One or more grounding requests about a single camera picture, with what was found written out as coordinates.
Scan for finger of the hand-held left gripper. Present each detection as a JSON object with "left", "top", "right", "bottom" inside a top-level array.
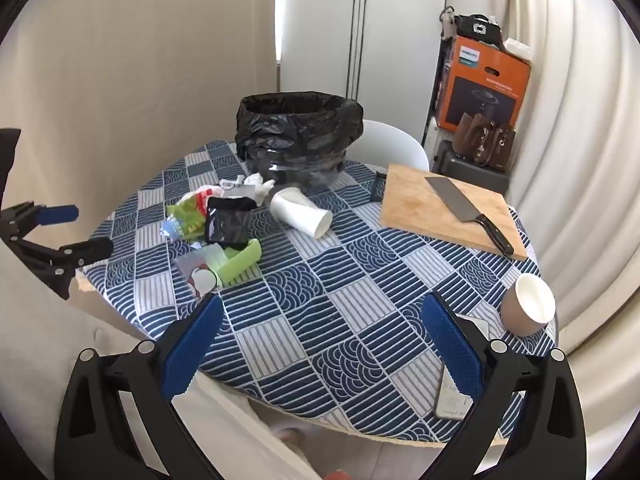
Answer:
[
  {"left": 0, "top": 201, "right": 80, "bottom": 241},
  {"left": 7, "top": 236, "right": 115, "bottom": 302}
]

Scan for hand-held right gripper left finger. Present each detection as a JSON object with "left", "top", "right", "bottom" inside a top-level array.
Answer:
[{"left": 54, "top": 292, "right": 226, "bottom": 480}]

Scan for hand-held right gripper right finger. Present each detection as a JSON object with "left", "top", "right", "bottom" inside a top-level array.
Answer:
[{"left": 420, "top": 291, "right": 587, "bottom": 480}]

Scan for coconut print packet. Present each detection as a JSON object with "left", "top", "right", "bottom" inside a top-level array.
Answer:
[{"left": 176, "top": 250, "right": 223, "bottom": 297}]

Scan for green plastic container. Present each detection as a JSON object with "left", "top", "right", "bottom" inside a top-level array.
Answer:
[{"left": 207, "top": 238, "right": 262, "bottom": 288}]

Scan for green snack packet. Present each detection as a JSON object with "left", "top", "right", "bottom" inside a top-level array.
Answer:
[{"left": 166, "top": 195, "right": 211, "bottom": 238}]

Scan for black plastic pouch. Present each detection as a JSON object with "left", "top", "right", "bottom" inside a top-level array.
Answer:
[{"left": 204, "top": 196, "right": 258, "bottom": 248}]

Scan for white paper cup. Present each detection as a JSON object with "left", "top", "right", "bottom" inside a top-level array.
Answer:
[{"left": 270, "top": 187, "right": 334, "bottom": 239}]

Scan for white tissue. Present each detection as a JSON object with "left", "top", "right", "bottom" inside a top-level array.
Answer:
[{"left": 243, "top": 172, "right": 276, "bottom": 206}]

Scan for bin with black liner bag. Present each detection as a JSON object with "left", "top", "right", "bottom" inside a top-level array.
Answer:
[{"left": 235, "top": 91, "right": 364, "bottom": 196}]

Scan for white smartphone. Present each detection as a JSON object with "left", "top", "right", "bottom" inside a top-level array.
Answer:
[{"left": 435, "top": 316, "right": 490, "bottom": 421}]

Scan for blue patterned tablecloth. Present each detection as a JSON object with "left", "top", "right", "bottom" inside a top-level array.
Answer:
[{"left": 80, "top": 140, "right": 558, "bottom": 446}]

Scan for wooden cutting board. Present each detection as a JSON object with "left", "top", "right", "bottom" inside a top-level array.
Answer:
[{"left": 380, "top": 163, "right": 528, "bottom": 261}]

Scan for dark suitcase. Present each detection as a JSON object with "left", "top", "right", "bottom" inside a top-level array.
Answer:
[{"left": 431, "top": 140, "right": 510, "bottom": 188}]

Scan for brown leather handbag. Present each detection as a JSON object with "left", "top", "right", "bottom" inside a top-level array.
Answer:
[{"left": 453, "top": 112, "right": 517, "bottom": 171}]

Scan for white chair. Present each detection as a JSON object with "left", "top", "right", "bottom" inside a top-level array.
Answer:
[{"left": 350, "top": 119, "right": 430, "bottom": 172}]

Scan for white curtain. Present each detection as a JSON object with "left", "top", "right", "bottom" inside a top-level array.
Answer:
[{"left": 505, "top": 0, "right": 640, "bottom": 361}]

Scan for orange cardboard box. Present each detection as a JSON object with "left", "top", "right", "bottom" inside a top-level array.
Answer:
[{"left": 434, "top": 36, "right": 532, "bottom": 133}]

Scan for white packet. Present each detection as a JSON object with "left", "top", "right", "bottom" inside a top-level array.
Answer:
[{"left": 502, "top": 37, "right": 533, "bottom": 63}]

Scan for white wardrobe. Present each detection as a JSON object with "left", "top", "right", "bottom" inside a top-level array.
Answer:
[{"left": 275, "top": 0, "right": 448, "bottom": 133}]

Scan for black bag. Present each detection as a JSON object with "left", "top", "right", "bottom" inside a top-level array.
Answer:
[{"left": 452, "top": 13, "right": 503, "bottom": 51}]

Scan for cleaver knife with black handle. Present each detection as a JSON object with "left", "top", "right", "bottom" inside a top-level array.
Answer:
[{"left": 425, "top": 176, "right": 516, "bottom": 257}]

